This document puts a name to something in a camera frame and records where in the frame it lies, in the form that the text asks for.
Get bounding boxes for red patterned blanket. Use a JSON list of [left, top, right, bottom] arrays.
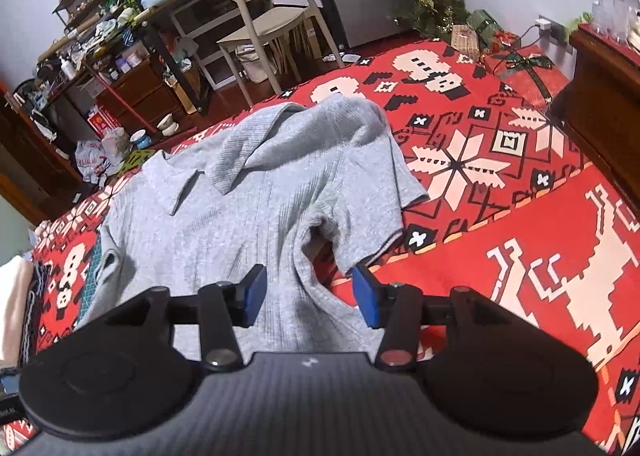
[[0, 38, 640, 456]]

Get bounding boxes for red broom stick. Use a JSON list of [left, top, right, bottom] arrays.
[[80, 60, 151, 133]]

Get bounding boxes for brown wooden drawer cabinet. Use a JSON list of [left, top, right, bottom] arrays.
[[95, 58, 187, 134]]

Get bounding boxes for white storage bin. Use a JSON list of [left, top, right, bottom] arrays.
[[235, 43, 279, 84]]

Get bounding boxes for clear glass bottles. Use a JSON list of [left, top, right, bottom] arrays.
[[592, 0, 640, 44]]

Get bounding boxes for green wrapped gift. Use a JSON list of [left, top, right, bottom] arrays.
[[467, 10, 501, 44]]

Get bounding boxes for straw-coloured gift box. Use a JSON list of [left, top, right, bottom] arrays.
[[450, 24, 482, 55]]

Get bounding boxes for red and white carton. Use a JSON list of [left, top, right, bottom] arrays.
[[87, 106, 124, 137]]

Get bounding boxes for green cutting mat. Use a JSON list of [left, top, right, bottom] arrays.
[[75, 233, 106, 324]]

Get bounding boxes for folded white cloth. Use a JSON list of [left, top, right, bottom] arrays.
[[0, 256, 36, 368]]

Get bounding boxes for grey ribbed polo shirt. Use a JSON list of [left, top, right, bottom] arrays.
[[77, 96, 431, 354]]

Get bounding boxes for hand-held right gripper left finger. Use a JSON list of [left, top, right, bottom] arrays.
[[102, 263, 268, 370]]

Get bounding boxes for yellow-green lattice trivet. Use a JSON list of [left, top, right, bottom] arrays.
[[117, 148, 158, 177]]

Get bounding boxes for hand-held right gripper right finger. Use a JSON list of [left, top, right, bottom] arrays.
[[351, 263, 516, 370]]

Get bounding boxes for red gift box green ribbon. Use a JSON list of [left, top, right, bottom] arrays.
[[482, 43, 571, 109]]

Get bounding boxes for white plastic bag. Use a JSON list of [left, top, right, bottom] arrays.
[[75, 128, 131, 187]]

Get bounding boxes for dark wooden cabinet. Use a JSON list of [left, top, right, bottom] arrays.
[[0, 86, 87, 227]]

